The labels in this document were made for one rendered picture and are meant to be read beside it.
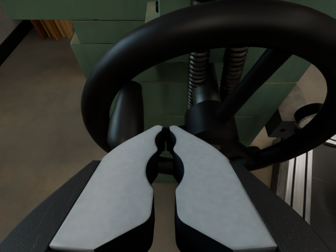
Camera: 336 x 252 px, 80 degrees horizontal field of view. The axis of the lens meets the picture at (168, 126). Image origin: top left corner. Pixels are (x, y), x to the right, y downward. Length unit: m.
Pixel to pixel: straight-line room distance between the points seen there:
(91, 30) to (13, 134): 1.16
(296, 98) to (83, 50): 0.50
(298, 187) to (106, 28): 0.86
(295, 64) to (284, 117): 0.15
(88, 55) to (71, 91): 1.11
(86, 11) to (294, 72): 0.39
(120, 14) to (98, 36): 0.06
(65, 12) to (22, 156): 1.07
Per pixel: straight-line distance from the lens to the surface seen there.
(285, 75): 0.48
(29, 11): 0.40
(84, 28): 0.38
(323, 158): 1.11
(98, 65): 0.17
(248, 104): 0.52
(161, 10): 0.23
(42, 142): 1.35
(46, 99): 1.54
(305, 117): 0.50
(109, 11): 0.35
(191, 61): 0.25
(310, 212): 0.98
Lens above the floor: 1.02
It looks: 58 degrees down
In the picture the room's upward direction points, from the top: straight up
